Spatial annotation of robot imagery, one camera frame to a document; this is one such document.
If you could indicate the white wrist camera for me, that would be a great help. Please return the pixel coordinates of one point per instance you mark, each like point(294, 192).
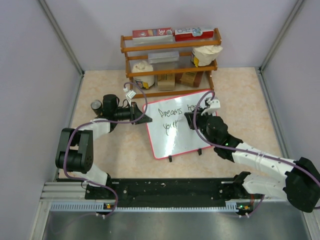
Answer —
point(212, 106)
point(129, 93)

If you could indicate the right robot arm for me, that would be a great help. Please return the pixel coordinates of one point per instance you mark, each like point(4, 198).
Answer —
point(297, 181)

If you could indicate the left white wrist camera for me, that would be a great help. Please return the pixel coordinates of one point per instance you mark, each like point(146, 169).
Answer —
point(129, 93)

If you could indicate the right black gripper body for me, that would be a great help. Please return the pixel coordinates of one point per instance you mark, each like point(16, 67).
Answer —
point(201, 120)

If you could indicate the silver foil box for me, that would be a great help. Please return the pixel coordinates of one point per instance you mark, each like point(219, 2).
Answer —
point(163, 57)

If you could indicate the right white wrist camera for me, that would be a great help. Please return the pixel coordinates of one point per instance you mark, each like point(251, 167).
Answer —
point(212, 106)

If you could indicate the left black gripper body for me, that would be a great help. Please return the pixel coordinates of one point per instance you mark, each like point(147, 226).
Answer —
point(131, 111)

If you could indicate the red toothpaste box left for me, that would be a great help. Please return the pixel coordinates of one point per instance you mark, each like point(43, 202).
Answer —
point(150, 33)

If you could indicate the red white box right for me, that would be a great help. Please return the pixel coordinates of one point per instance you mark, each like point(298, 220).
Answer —
point(193, 33)

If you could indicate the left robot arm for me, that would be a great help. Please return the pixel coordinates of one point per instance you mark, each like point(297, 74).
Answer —
point(75, 152)

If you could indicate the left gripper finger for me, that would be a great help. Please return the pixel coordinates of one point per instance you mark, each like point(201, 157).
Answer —
point(140, 114)
point(143, 121)

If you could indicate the white paper bag right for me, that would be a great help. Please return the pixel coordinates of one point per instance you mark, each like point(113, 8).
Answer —
point(204, 55)

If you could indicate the wooden three tier shelf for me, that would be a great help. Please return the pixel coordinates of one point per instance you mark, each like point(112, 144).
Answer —
point(135, 54)

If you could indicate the grey slotted cable duct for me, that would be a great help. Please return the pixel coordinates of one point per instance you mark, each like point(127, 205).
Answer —
point(101, 207)

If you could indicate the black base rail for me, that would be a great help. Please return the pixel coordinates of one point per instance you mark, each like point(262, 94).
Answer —
point(171, 192)

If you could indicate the brown cleaning pad pack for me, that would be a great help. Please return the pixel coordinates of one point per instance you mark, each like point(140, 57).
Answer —
point(191, 79)

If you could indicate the black yellow can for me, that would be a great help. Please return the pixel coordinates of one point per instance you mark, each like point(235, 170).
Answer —
point(96, 105)

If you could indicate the pink framed whiteboard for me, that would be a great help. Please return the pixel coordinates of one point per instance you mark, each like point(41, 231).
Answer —
point(168, 137)

